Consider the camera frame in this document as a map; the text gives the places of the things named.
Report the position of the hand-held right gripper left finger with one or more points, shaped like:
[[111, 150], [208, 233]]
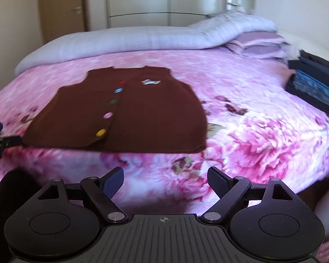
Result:
[[113, 180]]

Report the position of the wooden door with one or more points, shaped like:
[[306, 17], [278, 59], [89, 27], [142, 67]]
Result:
[[64, 6]]

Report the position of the white wardrobe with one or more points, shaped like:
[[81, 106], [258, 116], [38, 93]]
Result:
[[167, 1]]

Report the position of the stack of dark folded clothes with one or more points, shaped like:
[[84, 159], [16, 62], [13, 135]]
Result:
[[315, 85]]

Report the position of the brown knitted vest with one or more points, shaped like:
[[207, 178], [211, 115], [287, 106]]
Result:
[[118, 109]]

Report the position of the pink floral blanket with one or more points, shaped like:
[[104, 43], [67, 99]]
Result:
[[252, 120]]

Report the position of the purple pillow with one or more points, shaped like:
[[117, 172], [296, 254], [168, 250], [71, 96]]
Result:
[[266, 51], [263, 39]]

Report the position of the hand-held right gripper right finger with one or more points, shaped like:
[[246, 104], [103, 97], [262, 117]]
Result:
[[217, 181]]

